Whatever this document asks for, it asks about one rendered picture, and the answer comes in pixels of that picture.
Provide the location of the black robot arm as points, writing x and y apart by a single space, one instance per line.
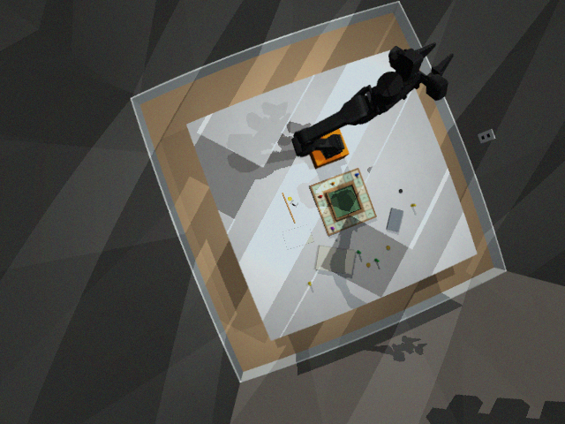
361 108

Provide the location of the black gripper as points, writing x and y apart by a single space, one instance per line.
436 86

